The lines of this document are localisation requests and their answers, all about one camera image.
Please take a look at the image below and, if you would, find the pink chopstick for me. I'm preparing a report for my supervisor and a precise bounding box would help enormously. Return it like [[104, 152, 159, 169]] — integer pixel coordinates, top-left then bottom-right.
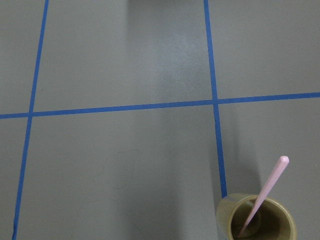
[[237, 156, 290, 238]]

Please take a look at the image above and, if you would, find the yellow cup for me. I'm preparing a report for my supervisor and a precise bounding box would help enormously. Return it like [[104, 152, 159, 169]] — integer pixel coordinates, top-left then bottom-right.
[[216, 193, 298, 240]]

